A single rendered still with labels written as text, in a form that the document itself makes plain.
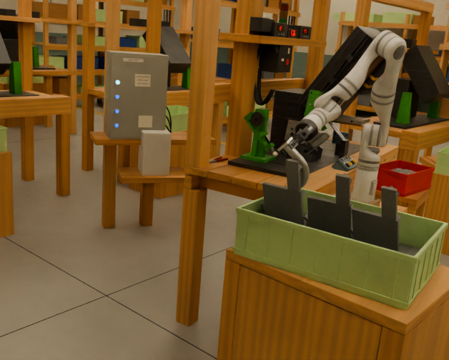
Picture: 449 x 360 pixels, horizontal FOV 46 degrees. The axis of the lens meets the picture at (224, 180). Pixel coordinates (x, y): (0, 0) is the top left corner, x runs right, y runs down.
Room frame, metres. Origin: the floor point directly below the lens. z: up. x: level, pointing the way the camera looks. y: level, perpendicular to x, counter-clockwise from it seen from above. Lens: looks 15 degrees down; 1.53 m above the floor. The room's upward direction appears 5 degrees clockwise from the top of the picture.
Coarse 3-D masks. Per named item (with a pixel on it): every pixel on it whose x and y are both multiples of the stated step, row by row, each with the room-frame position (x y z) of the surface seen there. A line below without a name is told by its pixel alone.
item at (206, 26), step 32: (256, 0) 2.94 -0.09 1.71; (320, 0) 3.79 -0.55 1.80; (256, 32) 2.97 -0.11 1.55; (320, 32) 3.78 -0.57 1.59; (192, 64) 2.61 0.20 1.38; (256, 64) 2.99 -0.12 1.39; (320, 64) 3.81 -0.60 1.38; (192, 96) 2.60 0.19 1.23; (192, 128) 2.60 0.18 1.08; (192, 160) 2.59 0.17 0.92
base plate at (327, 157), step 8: (328, 144) 3.39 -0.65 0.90; (352, 144) 3.46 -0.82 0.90; (272, 152) 3.01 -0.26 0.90; (280, 152) 3.03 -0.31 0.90; (328, 152) 3.14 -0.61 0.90; (352, 152) 3.20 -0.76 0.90; (232, 160) 2.73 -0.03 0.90; (240, 160) 2.74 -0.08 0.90; (248, 160) 2.76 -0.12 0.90; (272, 160) 2.81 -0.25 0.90; (280, 160) 2.82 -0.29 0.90; (320, 160) 2.90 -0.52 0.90; (328, 160) 2.92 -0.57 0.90; (336, 160) 2.94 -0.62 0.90; (248, 168) 2.65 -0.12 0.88; (256, 168) 2.63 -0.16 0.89; (264, 168) 2.61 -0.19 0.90; (272, 168) 2.63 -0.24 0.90; (280, 168) 2.64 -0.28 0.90; (312, 168) 2.70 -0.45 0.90; (320, 168) 2.71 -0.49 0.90
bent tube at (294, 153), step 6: (282, 144) 1.79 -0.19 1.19; (288, 150) 1.76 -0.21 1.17; (294, 150) 1.76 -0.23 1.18; (294, 156) 1.76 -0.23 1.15; (300, 156) 1.76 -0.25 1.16; (300, 162) 1.75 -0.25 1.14; (306, 162) 1.77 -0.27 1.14; (306, 168) 1.76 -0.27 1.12; (300, 174) 1.77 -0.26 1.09; (306, 174) 1.76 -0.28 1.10; (300, 180) 1.78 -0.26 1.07; (306, 180) 1.77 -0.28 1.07; (300, 186) 1.79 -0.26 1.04
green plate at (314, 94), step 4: (312, 92) 2.99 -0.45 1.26; (316, 92) 2.98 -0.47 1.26; (320, 92) 2.97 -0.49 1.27; (308, 96) 3.00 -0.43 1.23; (312, 96) 2.98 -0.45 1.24; (316, 96) 2.97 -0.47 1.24; (308, 100) 2.99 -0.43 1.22; (312, 100) 2.98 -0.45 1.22; (308, 104) 2.98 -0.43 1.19; (312, 104) 2.97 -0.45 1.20; (308, 108) 2.97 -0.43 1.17; (312, 108) 2.96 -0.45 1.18; (308, 112) 2.97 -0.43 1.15; (304, 116) 2.97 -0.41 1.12
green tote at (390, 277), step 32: (256, 224) 1.71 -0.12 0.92; (288, 224) 1.64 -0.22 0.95; (416, 224) 1.82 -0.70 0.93; (256, 256) 1.70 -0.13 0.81; (288, 256) 1.64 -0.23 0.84; (320, 256) 1.58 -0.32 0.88; (352, 256) 1.53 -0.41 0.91; (384, 256) 1.48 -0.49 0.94; (416, 256) 1.44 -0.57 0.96; (352, 288) 1.51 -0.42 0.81; (384, 288) 1.47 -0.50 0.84; (416, 288) 1.50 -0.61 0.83
